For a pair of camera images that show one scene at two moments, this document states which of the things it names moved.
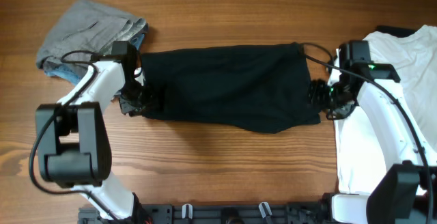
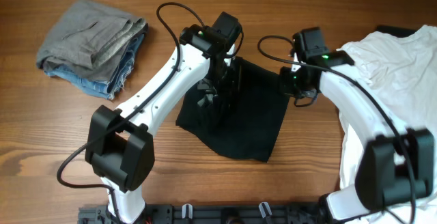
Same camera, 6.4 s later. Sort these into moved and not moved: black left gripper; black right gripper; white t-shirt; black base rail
Moved: black left gripper; black right gripper
Not moved: black base rail; white t-shirt
